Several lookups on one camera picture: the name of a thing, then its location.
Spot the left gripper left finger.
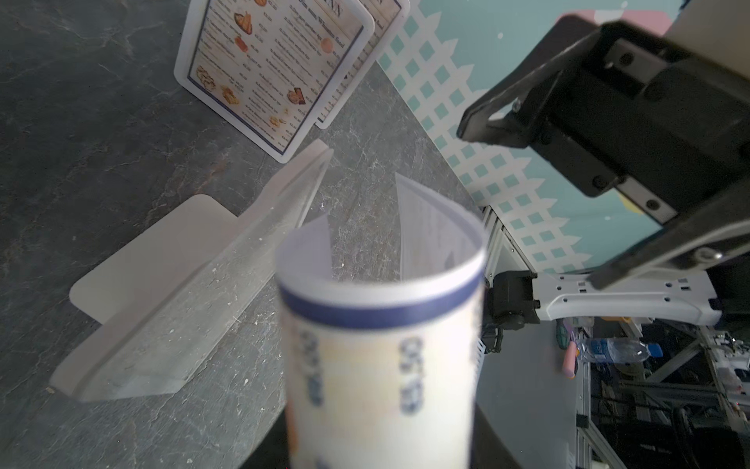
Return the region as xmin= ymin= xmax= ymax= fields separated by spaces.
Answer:
xmin=239 ymin=410 xmax=290 ymax=469

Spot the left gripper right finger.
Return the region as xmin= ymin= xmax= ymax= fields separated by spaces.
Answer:
xmin=471 ymin=406 xmax=521 ymax=469

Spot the clear plastic water bottle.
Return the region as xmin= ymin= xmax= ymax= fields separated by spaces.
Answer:
xmin=577 ymin=338 xmax=663 ymax=365

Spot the pink handled tool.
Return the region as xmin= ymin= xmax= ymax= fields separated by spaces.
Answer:
xmin=562 ymin=336 xmax=578 ymax=379

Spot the white menu stand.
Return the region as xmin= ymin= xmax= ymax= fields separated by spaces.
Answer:
xmin=50 ymin=140 xmax=333 ymax=403
xmin=174 ymin=0 xmax=376 ymax=164

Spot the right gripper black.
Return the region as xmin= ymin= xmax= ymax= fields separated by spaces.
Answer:
xmin=456 ymin=15 xmax=749 ymax=289

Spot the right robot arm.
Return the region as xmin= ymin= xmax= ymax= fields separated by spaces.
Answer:
xmin=457 ymin=15 xmax=749 ymax=328

